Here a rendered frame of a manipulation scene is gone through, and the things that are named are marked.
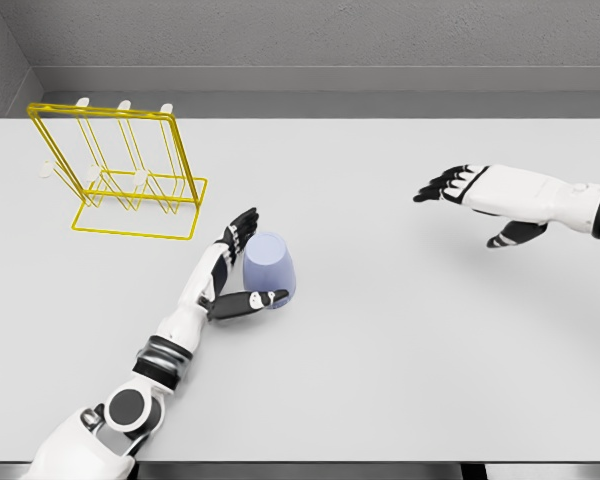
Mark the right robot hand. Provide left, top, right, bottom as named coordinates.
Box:
left=412, top=164, right=554, bottom=250

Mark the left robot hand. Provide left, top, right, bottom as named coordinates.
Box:
left=177, top=207, right=291, bottom=323

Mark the lavender plastic cup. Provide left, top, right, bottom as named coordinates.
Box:
left=242, top=230, right=299, bottom=311

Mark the yellow wire cup holder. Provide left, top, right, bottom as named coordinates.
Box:
left=26, top=97, right=209, bottom=241

